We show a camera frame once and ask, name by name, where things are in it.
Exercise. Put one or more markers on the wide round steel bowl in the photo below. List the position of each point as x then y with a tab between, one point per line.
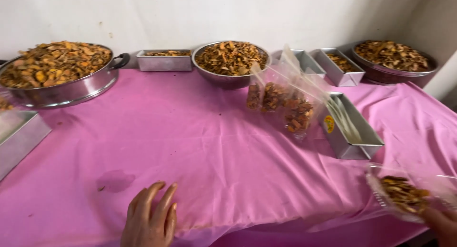
389	77

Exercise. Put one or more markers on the stack of empty clear bags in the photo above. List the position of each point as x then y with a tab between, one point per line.
344	122

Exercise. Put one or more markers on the clear bag of dried chips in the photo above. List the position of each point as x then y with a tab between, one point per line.
298	115
254	95
274	95

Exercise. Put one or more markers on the person's left hand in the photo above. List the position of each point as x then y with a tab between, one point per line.
148	222

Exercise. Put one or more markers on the clear plastic bag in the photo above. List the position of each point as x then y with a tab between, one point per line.
378	190

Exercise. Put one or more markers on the pile of dark dried chips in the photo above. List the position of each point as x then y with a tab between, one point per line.
391	55

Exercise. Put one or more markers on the heap of dried orange chips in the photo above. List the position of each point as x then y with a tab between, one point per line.
53	63

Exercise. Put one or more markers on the small rectangular steel tin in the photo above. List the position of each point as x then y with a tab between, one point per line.
164	64

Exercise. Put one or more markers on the steel tin with yellow sticker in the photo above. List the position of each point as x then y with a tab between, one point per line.
339	143

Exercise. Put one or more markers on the thin layer of dried chips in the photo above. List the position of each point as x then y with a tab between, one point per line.
167	54

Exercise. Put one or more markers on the empty rectangular steel tin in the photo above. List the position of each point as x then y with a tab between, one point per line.
310	63

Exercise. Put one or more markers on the person's right hand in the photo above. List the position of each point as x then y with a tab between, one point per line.
442	227

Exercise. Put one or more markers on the large rectangular steel tray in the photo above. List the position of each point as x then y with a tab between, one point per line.
18	140

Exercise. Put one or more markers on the pink tablecloth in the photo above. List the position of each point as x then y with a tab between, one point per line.
200	140

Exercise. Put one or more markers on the dried chips portion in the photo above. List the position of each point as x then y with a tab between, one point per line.
405	194

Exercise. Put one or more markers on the mound of dried brown chips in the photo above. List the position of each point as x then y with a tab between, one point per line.
228	57

